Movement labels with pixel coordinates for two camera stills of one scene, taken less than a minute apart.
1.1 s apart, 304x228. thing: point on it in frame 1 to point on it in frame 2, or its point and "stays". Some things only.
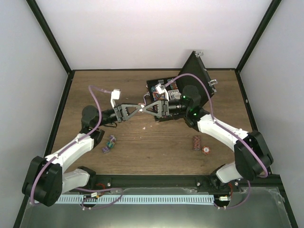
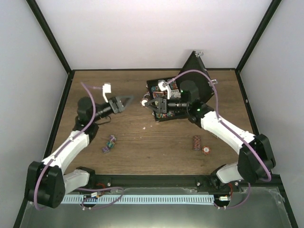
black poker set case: (191, 89) stays
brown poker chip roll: (196, 142) stays
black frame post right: (273, 6) stays
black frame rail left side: (70, 72) stays
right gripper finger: (158, 114) to (151, 106)
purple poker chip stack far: (113, 138) stays
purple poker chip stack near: (106, 149) stays
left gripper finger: (127, 116) to (128, 101)
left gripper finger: (126, 105) to (120, 98)
